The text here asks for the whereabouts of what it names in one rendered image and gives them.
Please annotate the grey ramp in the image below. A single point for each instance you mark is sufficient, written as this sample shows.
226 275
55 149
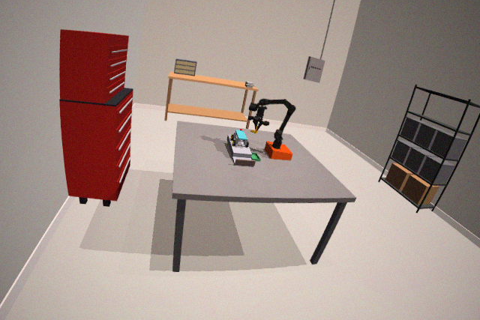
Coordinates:
241 155

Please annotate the small trolley with teal deck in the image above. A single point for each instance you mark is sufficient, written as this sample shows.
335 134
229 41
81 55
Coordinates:
240 136

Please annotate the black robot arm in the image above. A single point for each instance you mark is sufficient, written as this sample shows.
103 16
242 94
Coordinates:
261 109

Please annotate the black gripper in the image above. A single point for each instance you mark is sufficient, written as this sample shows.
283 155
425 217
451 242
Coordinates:
266 123

